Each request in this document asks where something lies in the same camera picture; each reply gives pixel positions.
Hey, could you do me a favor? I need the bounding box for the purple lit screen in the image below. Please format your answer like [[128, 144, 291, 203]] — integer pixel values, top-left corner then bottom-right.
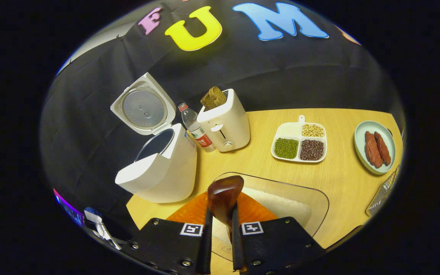
[[53, 188, 86, 227]]

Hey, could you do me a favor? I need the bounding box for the red sausage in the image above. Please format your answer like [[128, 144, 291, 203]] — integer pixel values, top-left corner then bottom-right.
[[364, 131, 383, 169], [374, 132, 392, 166]]

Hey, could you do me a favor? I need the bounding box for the metal mesh chopstick holder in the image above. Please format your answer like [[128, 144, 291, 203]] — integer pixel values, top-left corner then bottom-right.
[[365, 165, 401, 217]]

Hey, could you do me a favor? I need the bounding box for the pile of soybeans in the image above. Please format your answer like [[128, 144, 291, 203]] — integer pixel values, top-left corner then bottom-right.
[[302, 124, 325, 138]]

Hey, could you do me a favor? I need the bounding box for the white rice cooker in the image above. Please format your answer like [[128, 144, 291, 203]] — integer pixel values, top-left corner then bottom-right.
[[110, 72, 198, 204]]

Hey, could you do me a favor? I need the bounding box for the white divided dish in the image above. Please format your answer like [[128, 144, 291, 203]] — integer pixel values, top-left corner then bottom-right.
[[270, 115, 328, 164]]

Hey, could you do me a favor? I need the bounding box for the pile of green beans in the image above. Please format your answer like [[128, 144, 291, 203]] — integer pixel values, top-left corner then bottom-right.
[[273, 138, 299, 160]]

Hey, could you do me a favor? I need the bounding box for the brown wooden spoon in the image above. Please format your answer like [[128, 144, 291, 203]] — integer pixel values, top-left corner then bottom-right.
[[207, 175, 244, 242]]

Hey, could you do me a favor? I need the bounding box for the clear plastic container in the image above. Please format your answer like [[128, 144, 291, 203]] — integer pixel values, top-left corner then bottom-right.
[[208, 172, 330, 264]]

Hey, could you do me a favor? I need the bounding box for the brown bread slice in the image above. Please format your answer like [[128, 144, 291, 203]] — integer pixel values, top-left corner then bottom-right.
[[209, 86, 228, 107], [200, 91, 217, 111]]

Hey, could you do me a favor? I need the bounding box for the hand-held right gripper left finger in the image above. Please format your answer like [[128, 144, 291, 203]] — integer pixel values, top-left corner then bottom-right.
[[122, 191, 214, 275]]

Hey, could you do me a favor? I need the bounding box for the clear plastic water bottle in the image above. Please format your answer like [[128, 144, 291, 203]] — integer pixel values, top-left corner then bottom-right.
[[177, 102, 217, 153]]

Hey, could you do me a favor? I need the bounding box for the white and blue object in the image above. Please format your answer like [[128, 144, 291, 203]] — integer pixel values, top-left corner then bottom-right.
[[84, 207, 122, 251]]

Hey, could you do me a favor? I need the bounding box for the pale green plate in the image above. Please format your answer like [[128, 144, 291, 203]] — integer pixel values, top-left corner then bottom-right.
[[354, 120, 396, 176]]

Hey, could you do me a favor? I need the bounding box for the pile of red beans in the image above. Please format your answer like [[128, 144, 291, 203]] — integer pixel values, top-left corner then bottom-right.
[[300, 139, 325, 161]]

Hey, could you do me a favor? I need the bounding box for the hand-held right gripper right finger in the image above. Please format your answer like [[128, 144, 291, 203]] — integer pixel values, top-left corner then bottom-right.
[[231, 191, 326, 275]]

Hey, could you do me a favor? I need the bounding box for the white toaster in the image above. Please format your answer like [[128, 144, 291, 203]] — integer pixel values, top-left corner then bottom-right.
[[197, 89, 251, 153]]

